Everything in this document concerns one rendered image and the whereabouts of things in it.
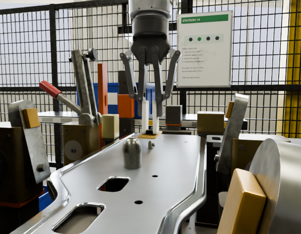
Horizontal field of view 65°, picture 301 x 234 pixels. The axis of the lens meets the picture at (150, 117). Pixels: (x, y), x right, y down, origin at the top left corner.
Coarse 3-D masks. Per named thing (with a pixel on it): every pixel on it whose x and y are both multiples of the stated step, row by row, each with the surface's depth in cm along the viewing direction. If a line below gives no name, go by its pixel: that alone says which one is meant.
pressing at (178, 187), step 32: (96, 160) 42; (160, 160) 42; (192, 160) 42; (64, 192) 28; (96, 192) 28; (128, 192) 28; (160, 192) 28; (192, 192) 29; (32, 224) 21; (96, 224) 21; (128, 224) 21; (160, 224) 22
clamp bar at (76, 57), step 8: (72, 56) 51; (80, 56) 51; (88, 56) 52; (96, 56) 52; (80, 64) 51; (88, 64) 54; (80, 72) 51; (88, 72) 54; (80, 80) 51; (88, 80) 54; (80, 88) 51; (88, 88) 54; (80, 96) 52; (88, 96) 52; (80, 104) 52; (88, 104) 51; (88, 112) 52; (96, 112) 54; (96, 120) 54
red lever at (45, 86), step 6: (42, 84) 54; (48, 84) 55; (48, 90) 54; (54, 90) 54; (54, 96) 54; (60, 96) 54; (66, 102) 54; (72, 102) 54; (72, 108) 54; (78, 108) 53
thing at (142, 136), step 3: (147, 129) 51; (150, 129) 51; (147, 132) 50; (150, 132) 50; (159, 132) 52; (141, 135) 49; (144, 135) 49; (147, 135) 49; (150, 135) 49; (153, 135) 49; (156, 135) 49; (141, 138) 47; (144, 138) 47; (147, 138) 47; (150, 138) 47; (153, 138) 47
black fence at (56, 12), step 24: (96, 0) 107; (120, 0) 105; (264, 0) 92; (24, 24) 119; (72, 24) 113; (240, 24) 95; (288, 24) 91; (0, 48) 123; (120, 48) 108; (72, 72) 115; (264, 72) 95; (48, 96) 119; (264, 96) 96; (0, 120) 128; (288, 120) 94; (48, 144) 122
